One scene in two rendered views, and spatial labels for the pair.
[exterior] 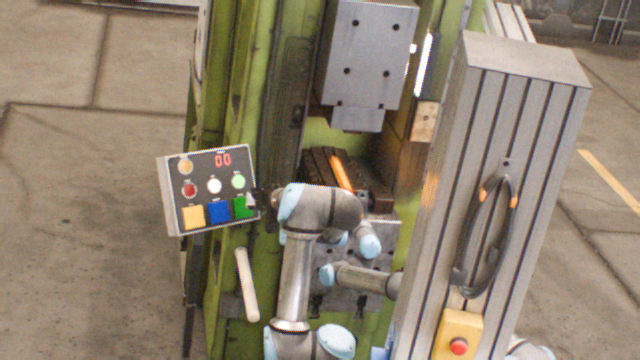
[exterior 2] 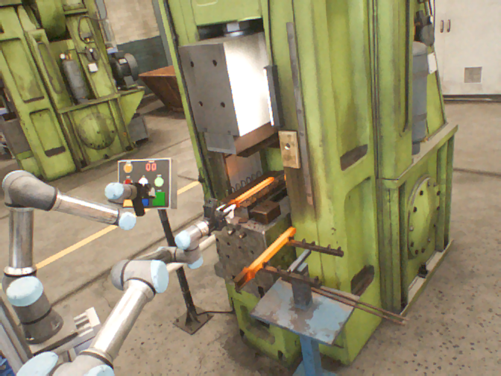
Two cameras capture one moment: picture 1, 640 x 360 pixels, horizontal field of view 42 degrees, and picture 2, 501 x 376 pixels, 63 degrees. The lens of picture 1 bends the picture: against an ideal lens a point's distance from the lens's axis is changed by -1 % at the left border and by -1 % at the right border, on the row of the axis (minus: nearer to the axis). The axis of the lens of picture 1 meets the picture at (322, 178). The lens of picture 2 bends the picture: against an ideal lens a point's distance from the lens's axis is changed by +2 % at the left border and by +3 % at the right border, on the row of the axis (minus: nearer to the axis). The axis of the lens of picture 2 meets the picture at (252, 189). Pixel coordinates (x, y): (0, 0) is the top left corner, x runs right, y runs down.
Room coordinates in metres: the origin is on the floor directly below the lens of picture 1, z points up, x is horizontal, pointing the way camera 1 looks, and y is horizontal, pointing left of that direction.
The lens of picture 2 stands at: (2.15, -1.77, 1.90)
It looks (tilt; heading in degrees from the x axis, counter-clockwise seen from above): 25 degrees down; 61
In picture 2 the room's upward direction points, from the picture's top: 10 degrees counter-clockwise
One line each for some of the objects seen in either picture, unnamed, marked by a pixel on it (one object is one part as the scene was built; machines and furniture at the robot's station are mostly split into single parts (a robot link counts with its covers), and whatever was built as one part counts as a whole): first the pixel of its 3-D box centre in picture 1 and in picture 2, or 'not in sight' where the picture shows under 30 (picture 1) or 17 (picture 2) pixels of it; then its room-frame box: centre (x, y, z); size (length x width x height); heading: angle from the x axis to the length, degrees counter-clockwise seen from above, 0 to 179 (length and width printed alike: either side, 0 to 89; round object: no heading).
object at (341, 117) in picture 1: (345, 97); (248, 129); (3.14, -0.03, 1.32); 0.42 x 0.20 x 0.10; 16
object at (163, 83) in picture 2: not in sight; (188, 89); (5.62, 6.53, 0.43); 1.89 x 1.20 x 0.85; 104
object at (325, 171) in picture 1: (331, 177); (259, 192); (3.14, -0.03, 0.96); 0.42 x 0.20 x 0.09; 16
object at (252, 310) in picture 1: (247, 284); (191, 254); (2.76, 0.22, 0.62); 0.44 x 0.05 x 0.05; 16
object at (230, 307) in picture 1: (231, 305); (223, 269); (2.96, 0.29, 0.36); 0.09 x 0.07 x 0.12; 106
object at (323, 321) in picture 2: not in sight; (303, 306); (2.94, -0.61, 0.65); 0.40 x 0.30 x 0.02; 112
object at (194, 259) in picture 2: (359, 266); (190, 255); (2.63, -0.19, 0.88); 0.11 x 0.08 x 0.11; 132
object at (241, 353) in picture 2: not in sight; (256, 350); (2.90, -0.10, 0.01); 0.58 x 0.39 x 0.01; 106
